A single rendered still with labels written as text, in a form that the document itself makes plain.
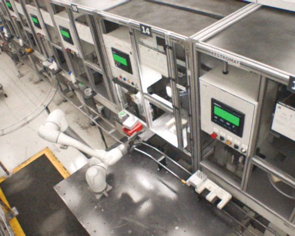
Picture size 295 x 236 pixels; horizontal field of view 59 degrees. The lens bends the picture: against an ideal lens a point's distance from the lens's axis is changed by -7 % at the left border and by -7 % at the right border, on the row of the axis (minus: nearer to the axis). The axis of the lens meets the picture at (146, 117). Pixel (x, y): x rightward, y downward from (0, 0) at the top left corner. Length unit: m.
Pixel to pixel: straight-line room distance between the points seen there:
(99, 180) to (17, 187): 1.83
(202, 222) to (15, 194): 2.58
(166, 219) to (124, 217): 0.36
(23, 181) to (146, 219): 2.18
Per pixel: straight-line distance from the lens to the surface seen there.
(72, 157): 4.04
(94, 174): 2.47
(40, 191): 3.85
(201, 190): 2.31
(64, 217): 3.49
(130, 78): 2.50
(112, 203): 2.57
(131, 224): 2.43
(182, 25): 2.01
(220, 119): 1.83
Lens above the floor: 2.81
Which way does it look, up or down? 41 degrees down
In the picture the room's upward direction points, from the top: 11 degrees counter-clockwise
